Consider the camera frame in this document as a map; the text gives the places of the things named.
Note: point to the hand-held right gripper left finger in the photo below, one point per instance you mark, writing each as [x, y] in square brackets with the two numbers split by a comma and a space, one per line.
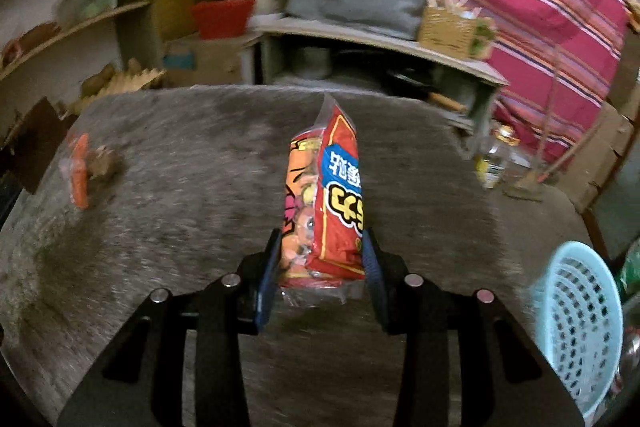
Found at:
[267, 277]

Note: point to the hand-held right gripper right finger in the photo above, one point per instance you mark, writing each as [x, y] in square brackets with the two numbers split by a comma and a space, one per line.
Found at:
[372, 282]

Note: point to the red snack bag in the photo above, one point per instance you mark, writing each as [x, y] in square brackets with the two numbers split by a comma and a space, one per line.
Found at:
[340, 207]

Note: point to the light blue plastic basket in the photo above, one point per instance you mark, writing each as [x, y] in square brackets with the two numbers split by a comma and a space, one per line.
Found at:
[575, 307]

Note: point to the clear bottle with yellow cap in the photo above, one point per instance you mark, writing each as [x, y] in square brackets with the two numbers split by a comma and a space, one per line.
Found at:
[492, 159]

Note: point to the wooden broom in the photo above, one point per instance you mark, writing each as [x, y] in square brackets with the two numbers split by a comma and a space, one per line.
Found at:
[525, 187]

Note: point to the brown crumpled paper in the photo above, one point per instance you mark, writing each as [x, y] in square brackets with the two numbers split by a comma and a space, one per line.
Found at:
[106, 163]

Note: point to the black frying pan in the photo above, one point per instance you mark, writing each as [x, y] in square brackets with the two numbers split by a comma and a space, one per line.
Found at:
[410, 82]

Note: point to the small orange clear wrapper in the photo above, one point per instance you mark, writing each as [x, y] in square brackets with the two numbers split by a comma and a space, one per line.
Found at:
[80, 172]

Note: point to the small metal pot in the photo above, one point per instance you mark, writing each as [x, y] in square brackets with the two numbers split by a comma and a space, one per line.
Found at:
[311, 63]

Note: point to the cardboard box with blue label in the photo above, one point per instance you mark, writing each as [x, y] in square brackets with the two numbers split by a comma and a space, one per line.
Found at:
[210, 59]

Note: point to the egg carton tray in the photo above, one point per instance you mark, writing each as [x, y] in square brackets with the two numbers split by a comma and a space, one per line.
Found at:
[127, 82]

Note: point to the grey low cabinet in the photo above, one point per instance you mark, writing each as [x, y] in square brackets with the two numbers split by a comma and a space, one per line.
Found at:
[350, 34]

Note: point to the cardboard sheets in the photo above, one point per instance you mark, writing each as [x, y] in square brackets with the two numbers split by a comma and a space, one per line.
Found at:
[600, 157]

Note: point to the red plastic basin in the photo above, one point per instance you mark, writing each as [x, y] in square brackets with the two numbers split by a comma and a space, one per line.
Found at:
[222, 18]

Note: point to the woven straw basket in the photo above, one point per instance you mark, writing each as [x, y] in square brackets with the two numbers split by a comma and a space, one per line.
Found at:
[450, 29]

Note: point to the clear plastic container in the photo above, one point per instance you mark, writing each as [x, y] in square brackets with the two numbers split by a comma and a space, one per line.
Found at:
[87, 2]

